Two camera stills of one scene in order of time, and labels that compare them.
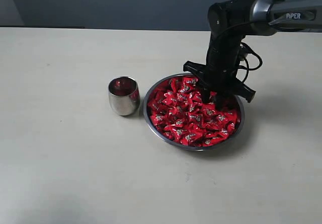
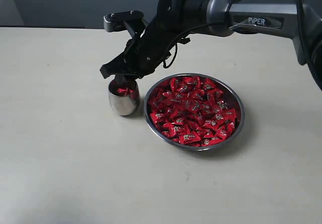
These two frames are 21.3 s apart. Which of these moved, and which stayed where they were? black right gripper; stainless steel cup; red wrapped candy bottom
Moved: black right gripper
Stayed: red wrapped candy bottom; stainless steel cup
